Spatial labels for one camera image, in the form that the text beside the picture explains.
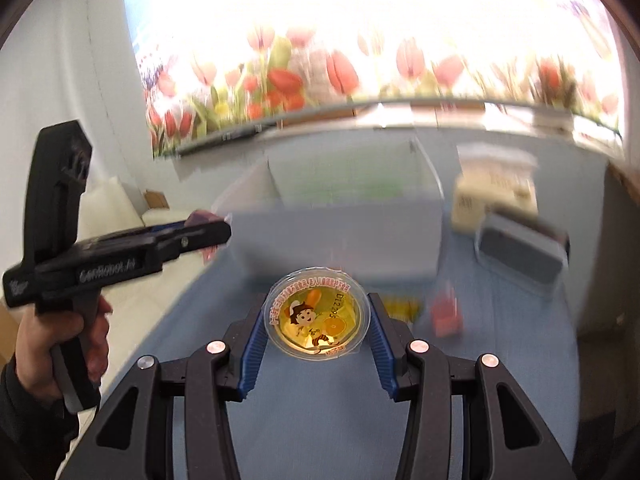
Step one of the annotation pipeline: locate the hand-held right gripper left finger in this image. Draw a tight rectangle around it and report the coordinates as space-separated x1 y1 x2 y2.
75 292 268 480

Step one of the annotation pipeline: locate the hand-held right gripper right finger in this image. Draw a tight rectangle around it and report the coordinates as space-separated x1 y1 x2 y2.
367 291 571 480

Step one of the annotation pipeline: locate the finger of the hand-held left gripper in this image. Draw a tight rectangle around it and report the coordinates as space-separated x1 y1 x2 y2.
144 217 202 239
150 222 233 274

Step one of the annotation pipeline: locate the orange jelly cup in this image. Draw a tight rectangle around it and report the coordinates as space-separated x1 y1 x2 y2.
263 267 372 359

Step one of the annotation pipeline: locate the white cardboard box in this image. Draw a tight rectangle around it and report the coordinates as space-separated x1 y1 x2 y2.
212 139 446 285

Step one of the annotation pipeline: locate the person's left forearm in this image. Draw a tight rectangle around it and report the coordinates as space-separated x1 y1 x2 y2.
0 357 82 480

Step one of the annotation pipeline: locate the person's left hand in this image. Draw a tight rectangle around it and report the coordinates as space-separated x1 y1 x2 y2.
15 296 111 397

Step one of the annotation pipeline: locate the yellow jelly cup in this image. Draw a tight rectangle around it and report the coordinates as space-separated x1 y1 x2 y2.
386 297 422 322

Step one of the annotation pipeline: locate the white leather sofa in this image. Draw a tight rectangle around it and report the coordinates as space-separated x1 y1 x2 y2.
75 177 221 332

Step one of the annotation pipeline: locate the red jelly cup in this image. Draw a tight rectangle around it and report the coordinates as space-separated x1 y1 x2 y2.
430 284 464 337

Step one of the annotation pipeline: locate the blue tablecloth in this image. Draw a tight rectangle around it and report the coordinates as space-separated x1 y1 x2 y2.
95 200 587 480

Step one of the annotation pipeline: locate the black alarm clock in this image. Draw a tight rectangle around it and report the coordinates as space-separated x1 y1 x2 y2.
474 209 572 297

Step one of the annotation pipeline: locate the beige tissue box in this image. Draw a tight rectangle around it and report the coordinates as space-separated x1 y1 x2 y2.
451 142 542 235

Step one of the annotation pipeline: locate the tulip print window blind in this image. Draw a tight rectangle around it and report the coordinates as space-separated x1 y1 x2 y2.
122 0 627 162

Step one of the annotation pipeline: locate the brown stone counter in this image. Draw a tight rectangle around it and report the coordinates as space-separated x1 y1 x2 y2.
607 159 640 196

